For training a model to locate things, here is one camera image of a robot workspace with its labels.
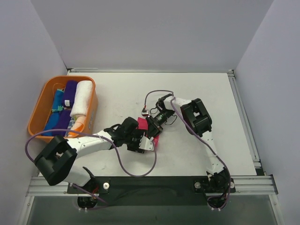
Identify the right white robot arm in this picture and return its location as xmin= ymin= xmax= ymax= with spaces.
xmin=142 ymin=91 xmax=234 ymax=196

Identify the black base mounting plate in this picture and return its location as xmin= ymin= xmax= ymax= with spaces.
xmin=67 ymin=176 xmax=236 ymax=208

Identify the white rolled towel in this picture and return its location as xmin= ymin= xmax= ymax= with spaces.
xmin=70 ymin=80 xmax=93 ymax=118

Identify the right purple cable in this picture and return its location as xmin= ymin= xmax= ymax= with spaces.
xmin=141 ymin=90 xmax=231 ymax=210

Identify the pink towel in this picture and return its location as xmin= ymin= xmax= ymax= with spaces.
xmin=137 ymin=117 xmax=159 ymax=147

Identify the orange plastic basket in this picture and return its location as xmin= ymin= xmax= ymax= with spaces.
xmin=28 ymin=75 xmax=98 ymax=136

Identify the purple cable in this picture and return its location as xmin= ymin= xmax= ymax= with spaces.
xmin=24 ymin=130 xmax=157 ymax=210
xmin=141 ymin=90 xmax=231 ymax=210

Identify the blue rolled towel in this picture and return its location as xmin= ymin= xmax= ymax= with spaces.
xmin=44 ymin=89 xmax=64 ymax=131

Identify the dark purple rolled towel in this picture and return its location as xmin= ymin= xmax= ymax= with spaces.
xmin=52 ymin=110 xmax=71 ymax=136

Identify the patterned orange white towel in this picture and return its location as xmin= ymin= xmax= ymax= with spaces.
xmin=65 ymin=115 xmax=86 ymax=138

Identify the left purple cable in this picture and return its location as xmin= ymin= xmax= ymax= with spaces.
xmin=24 ymin=130 xmax=157 ymax=210

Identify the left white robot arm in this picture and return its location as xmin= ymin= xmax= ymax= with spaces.
xmin=34 ymin=117 xmax=154 ymax=193

